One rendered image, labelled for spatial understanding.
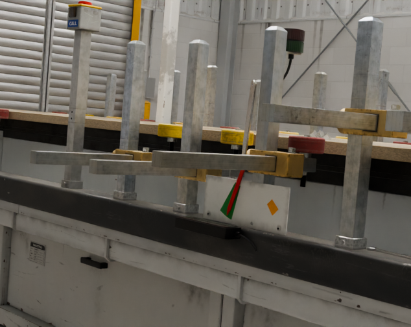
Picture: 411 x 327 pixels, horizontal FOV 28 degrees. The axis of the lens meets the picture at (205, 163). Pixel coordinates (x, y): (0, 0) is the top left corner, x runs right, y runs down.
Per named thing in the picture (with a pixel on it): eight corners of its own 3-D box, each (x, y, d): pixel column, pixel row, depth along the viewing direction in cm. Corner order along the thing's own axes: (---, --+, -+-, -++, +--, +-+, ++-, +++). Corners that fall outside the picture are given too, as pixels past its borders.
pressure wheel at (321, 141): (304, 188, 174) (308, 135, 173) (277, 184, 180) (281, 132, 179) (328, 189, 179) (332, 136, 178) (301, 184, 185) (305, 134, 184)
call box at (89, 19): (79, 31, 227) (81, 2, 226) (65, 32, 232) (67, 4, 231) (100, 34, 231) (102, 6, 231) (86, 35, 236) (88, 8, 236)
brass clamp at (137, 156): (138, 172, 205) (139, 152, 205) (107, 167, 215) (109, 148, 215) (157, 172, 209) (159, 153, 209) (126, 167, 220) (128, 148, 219)
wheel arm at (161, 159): (161, 172, 150) (163, 149, 150) (150, 170, 153) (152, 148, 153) (315, 176, 179) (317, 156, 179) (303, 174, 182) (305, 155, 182)
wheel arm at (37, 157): (36, 167, 190) (37, 149, 189) (28, 166, 192) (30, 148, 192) (179, 171, 219) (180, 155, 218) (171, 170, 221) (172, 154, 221)
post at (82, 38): (69, 188, 231) (80, 29, 228) (59, 186, 234) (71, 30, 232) (82, 189, 234) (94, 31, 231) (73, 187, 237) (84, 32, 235)
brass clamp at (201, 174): (203, 182, 187) (205, 160, 186) (166, 176, 197) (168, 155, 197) (223, 182, 191) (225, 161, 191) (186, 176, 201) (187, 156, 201)
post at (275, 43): (257, 249, 175) (277, 25, 173) (246, 246, 178) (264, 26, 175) (269, 248, 177) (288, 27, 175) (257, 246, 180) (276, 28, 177)
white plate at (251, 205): (284, 235, 168) (288, 187, 168) (201, 217, 187) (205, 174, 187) (286, 235, 168) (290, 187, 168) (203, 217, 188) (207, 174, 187)
